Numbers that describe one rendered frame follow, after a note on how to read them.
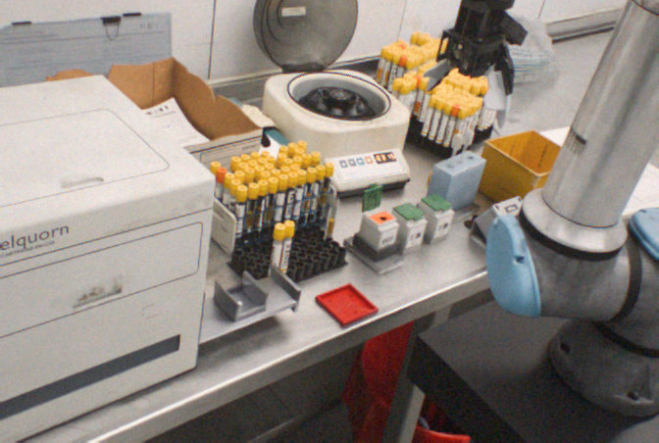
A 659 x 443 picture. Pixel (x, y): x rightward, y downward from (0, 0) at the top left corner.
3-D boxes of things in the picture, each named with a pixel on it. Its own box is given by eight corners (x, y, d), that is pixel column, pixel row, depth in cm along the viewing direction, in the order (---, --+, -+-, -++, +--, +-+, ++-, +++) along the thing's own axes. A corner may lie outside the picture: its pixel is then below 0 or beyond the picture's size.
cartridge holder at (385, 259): (380, 275, 135) (383, 257, 133) (342, 245, 140) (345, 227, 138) (403, 266, 138) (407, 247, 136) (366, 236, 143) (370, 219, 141)
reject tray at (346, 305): (342, 326, 123) (343, 322, 123) (314, 300, 127) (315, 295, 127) (378, 313, 127) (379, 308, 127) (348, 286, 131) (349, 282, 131)
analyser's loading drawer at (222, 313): (169, 363, 109) (172, 331, 106) (143, 331, 113) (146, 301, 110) (297, 312, 121) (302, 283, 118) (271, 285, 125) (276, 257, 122)
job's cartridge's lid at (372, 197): (366, 187, 133) (364, 185, 133) (363, 214, 135) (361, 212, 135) (383, 181, 135) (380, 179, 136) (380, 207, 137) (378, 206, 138)
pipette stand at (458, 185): (445, 227, 150) (459, 179, 144) (415, 208, 153) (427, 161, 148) (479, 211, 156) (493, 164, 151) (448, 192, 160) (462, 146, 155)
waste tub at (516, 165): (522, 222, 155) (538, 175, 150) (470, 185, 163) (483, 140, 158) (571, 207, 162) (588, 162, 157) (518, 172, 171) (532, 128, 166)
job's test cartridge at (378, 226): (375, 260, 136) (382, 227, 132) (355, 244, 138) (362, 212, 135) (392, 252, 138) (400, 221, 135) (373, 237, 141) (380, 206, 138)
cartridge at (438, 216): (430, 244, 144) (439, 212, 141) (411, 230, 147) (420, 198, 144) (446, 238, 147) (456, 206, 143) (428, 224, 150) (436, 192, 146)
